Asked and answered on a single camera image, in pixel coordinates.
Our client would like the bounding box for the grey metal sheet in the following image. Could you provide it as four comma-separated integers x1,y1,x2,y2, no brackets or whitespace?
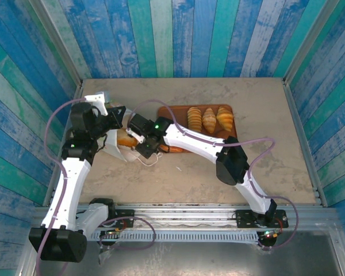
34,240,343,276

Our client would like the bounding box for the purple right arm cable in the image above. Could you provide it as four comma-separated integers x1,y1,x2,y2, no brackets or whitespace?
127,99,300,250

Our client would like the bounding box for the ridged spiral fake bread roll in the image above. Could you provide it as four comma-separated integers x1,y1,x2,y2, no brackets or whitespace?
187,106,204,133

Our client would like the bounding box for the clear plastic scrap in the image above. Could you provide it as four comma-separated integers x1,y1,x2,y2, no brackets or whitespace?
98,241,118,264

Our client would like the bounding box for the aluminium corner post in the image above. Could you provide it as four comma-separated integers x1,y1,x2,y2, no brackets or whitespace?
283,0,342,85
28,0,83,87

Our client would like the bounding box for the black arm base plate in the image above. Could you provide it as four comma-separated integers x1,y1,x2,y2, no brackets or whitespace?
102,209,135,229
235,209,289,229

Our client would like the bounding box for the golden orange fake croissant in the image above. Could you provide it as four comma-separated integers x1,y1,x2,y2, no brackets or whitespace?
216,106,235,132

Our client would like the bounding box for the white floral paper bag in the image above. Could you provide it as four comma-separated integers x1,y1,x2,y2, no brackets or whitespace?
105,110,163,167

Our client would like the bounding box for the aluminium mounting rail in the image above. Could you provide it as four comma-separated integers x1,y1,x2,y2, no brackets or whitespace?
33,202,339,231

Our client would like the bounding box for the aluminium side rail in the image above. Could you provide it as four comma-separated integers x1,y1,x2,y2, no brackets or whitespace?
283,80,328,206
43,85,85,206

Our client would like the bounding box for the brown plastic tray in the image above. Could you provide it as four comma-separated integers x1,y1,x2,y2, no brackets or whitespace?
157,103,238,154

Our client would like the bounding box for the grey slotted cable duct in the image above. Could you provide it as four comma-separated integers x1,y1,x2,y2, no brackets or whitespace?
87,231,261,242

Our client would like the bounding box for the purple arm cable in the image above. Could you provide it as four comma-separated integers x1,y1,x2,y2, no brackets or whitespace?
36,97,157,276
127,99,300,250

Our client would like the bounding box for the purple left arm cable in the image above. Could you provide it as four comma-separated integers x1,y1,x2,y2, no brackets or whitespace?
36,97,157,276

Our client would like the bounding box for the reddish orange fake bread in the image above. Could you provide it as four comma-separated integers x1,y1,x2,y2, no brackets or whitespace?
159,145,185,154

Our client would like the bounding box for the pale brown fake croissant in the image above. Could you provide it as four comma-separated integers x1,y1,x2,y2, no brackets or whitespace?
201,108,218,134

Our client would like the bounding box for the round tan fake bun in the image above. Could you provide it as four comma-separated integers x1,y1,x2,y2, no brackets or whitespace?
117,129,139,148

